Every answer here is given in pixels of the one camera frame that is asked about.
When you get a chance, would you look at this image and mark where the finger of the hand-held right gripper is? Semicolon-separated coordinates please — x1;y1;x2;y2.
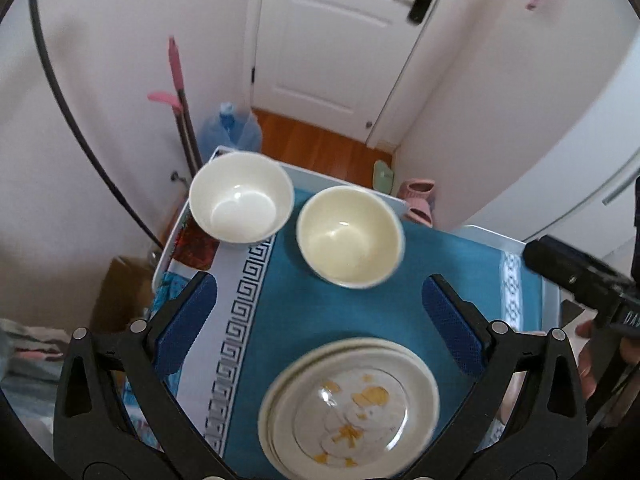
522;235;626;307

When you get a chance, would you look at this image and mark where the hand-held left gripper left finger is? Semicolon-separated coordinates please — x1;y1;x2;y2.
52;271;236;480

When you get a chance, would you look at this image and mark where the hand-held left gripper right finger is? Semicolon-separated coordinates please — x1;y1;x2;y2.
400;274;588;480

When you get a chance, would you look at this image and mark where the yellow duck plate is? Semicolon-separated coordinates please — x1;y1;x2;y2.
262;342;436;479

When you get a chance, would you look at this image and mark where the white duck plate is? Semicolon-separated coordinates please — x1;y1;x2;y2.
267;349;441;476

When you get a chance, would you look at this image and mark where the cream round bowl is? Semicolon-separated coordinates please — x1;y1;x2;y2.
297;185;406;290

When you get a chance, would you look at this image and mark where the white round bowl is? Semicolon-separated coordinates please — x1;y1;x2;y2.
189;151;295;244

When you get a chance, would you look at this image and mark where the person's right hand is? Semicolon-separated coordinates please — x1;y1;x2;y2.
575;320;600;396

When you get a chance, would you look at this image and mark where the brown cardboard box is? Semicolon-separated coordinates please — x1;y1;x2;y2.
90;256;156;333

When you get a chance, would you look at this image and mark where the red patterned cloth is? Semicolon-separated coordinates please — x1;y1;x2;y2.
172;210;221;271

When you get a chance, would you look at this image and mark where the blue patterned tablecloth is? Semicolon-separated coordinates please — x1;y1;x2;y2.
120;215;546;480

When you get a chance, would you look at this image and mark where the pink slipper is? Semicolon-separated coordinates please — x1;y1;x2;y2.
398;178;437;206
402;201;434;226

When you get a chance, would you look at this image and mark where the white wardrobe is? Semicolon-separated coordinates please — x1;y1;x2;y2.
395;0;640;261

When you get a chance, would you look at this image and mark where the blue striped cloth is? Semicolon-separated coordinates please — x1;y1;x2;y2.
0;317;68;411

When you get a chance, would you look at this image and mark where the light green slipper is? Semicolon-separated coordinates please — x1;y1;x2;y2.
372;160;395;192

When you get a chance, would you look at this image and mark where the large blue water bottle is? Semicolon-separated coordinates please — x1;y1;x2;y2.
196;102;262;163

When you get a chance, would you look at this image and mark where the pink mop and broom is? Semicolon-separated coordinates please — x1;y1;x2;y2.
147;35;203;181

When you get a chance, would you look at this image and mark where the white panel door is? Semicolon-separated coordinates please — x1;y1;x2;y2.
247;0;458;146

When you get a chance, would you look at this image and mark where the recessed wardrobe handle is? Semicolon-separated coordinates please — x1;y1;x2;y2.
602;174;640;206

